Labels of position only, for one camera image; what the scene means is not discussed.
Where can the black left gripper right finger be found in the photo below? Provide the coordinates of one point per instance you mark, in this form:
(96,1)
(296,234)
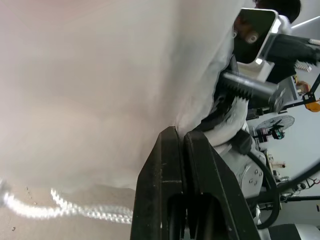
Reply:
(212,190)

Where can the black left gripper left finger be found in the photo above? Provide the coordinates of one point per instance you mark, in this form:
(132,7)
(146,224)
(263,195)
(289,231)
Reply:
(155,180)

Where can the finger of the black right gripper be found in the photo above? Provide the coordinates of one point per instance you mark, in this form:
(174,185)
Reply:
(212,123)

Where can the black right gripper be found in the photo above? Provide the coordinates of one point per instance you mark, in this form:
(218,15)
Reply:
(292,50)

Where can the white grey towel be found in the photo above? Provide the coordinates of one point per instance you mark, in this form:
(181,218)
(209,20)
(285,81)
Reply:
(231,120)

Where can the round grey standing fan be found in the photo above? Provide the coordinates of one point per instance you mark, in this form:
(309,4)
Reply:
(275,122)

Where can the orange and black stand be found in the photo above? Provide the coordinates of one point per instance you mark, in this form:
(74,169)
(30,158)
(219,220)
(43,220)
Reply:
(311,97)

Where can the person with dark hair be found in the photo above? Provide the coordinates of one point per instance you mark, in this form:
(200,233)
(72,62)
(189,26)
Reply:
(287,10)

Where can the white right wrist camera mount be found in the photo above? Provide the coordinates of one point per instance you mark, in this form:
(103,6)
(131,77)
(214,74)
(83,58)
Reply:
(268,50)

